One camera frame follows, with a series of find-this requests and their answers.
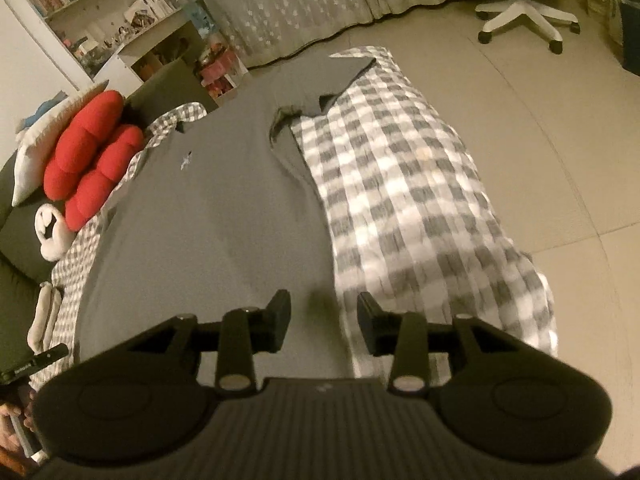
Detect low white cabinet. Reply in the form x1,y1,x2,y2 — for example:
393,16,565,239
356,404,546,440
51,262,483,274
97,22,201,83

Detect person's left hand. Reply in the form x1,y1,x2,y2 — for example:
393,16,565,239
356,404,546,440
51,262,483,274
0,390,36,461

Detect grey checkered blanket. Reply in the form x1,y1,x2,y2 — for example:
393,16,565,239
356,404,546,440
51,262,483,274
50,46,558,378

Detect dark bin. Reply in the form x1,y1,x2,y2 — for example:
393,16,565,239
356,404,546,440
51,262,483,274
617,0,640,73

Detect grey t-shirt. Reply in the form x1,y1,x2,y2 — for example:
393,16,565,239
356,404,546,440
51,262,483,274
74,52,378,386

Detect dark green sofa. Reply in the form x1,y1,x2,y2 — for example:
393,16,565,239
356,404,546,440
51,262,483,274
0,57,218,376

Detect white pillow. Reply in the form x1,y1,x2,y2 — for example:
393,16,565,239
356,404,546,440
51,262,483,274
11,80,110,207

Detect white bookshelf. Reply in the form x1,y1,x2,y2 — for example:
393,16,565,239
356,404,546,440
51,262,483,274
0,0,186,81

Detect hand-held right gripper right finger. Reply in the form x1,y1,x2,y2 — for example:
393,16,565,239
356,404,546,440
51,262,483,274
357,291,521,393

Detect star patterned curtain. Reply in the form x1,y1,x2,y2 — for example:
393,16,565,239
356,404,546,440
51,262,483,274
165,0,481,68

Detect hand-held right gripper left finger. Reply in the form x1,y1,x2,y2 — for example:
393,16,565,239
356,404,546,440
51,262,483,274
131,289,292,393

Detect blue printed box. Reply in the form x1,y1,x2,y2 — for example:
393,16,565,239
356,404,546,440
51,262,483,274
185,0,226,41

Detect cream plush toy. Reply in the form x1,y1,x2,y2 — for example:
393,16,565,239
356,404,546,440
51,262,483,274
27,282,63,351

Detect white plush toy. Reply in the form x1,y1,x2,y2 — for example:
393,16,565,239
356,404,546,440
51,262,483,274
32,203,73,261

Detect small shelf ornaments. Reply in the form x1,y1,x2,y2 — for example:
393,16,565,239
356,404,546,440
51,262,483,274
65,0,176,61

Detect blue plush toy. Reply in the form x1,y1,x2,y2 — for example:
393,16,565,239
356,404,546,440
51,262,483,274
20,92,68,131

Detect red lobed cushion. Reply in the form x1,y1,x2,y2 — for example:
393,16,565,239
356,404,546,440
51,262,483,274
43,90,146,231

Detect white office chair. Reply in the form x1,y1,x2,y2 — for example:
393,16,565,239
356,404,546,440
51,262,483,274
472,0,581,55

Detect red gift boxes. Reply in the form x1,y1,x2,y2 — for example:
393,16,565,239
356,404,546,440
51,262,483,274
197,52,248,101

